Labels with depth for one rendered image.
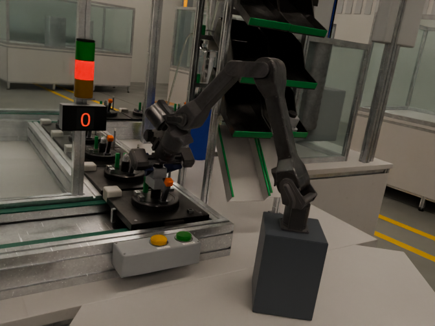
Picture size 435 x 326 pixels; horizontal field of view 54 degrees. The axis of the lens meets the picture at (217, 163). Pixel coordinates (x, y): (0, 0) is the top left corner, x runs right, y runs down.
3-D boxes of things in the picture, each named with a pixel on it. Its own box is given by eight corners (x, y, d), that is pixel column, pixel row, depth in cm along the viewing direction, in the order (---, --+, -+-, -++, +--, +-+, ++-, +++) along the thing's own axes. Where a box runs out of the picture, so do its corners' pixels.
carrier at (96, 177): (170, 190, 144) (173, 155, 141) (100, 196, 131) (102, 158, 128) (142, 169, 163) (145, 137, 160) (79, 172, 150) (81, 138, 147)
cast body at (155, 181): (167, 189, 123) (169, 165, 122) (153, 190, 121) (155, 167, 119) (155, 179, 130) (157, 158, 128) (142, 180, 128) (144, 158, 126)
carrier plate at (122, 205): (208, 220, 124) (210, 214, 123) (131, 231, 111) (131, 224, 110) (172, 192, 143) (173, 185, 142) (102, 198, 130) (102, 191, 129)
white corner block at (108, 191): (121, 202, 129) (122, 190, 128) (107, 204, 126) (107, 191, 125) (116, 196, 132) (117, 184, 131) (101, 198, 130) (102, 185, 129)
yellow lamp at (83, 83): (94, 98, 117) (96, 81, 115) (76, 97, 114) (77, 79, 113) (89, 96, 121) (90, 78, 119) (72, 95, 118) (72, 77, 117)
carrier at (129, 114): (169, 122, 259) (171, 102, 255) (132, 122, 246) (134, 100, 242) (153, 114, 278) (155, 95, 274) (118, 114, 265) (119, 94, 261)
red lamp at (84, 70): (96, 80, 115) (96, 62, 114) (77, 79, 113) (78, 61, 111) (90, 77, 119) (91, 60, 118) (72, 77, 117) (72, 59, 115)
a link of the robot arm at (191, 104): (285, 70, 98) (258, 37, 101) (271, 70, 92) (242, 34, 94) (208, 146, 113) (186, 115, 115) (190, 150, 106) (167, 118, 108)
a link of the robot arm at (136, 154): (204, 150, 119) (197, 133, 122) (142, 152, 109) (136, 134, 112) (193, 167, 125) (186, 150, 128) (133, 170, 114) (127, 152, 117)
